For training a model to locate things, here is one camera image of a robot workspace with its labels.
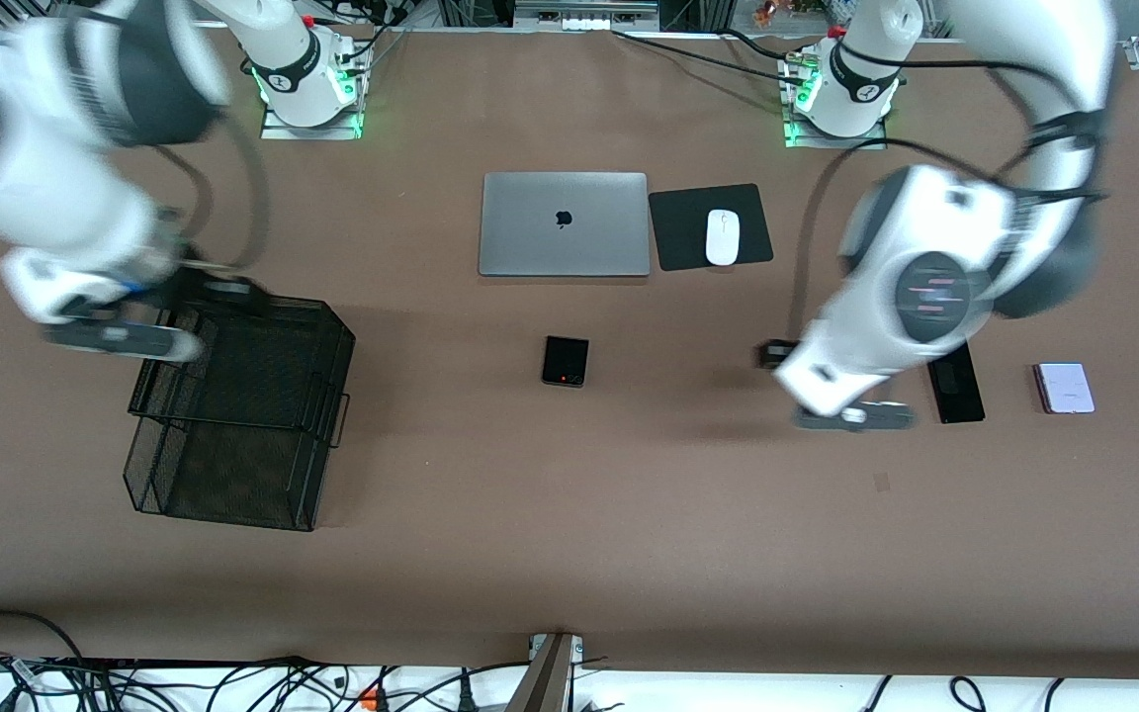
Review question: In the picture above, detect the black base cable bundle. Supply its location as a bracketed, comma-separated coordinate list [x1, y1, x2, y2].
[337, 0, 414, 72]

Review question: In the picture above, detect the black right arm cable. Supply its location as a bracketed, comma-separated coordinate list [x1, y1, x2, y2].
[149, 119, 270, 274]

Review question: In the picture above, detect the silver closed laptop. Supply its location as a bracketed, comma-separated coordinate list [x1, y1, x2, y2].
[478, 172, 652, 278]

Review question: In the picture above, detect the black flip phone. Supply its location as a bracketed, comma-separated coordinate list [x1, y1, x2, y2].
[542, 335, 591, 389]

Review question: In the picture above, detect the long black phone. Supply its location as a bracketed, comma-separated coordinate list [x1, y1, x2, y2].
[928, 341, 987, 425]

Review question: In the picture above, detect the black mesh two-tier tray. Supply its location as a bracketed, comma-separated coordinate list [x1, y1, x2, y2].
[123, 287, 357, 533]

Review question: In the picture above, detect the black mouse pad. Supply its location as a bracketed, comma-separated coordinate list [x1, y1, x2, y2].
[648, 183, 775, 272]

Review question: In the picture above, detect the black cable tangle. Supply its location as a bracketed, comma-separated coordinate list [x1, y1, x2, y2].
[0, 653, 491, 712]

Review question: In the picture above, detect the grey curved cable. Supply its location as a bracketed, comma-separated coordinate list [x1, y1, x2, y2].
[0, 608, 86, 666]

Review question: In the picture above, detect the lilac flip phone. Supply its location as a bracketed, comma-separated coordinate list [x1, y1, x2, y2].
[1033, 363, 1096, 415]

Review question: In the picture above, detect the black cable on table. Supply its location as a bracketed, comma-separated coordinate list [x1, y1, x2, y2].
[612, 30, 803, 85]

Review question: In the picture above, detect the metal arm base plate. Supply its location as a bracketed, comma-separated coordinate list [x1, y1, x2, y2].
[261, 40, 368, 141]
[780, 49, 889, 151]

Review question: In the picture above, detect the white computer mouse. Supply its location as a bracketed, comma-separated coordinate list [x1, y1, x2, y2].
[705, 209, 741, 267]

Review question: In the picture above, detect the white power strip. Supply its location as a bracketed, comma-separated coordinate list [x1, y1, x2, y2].
[515, 0, 659, 31]

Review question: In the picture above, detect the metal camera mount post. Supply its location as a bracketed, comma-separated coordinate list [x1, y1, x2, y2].
[505, 633, 585, 712]

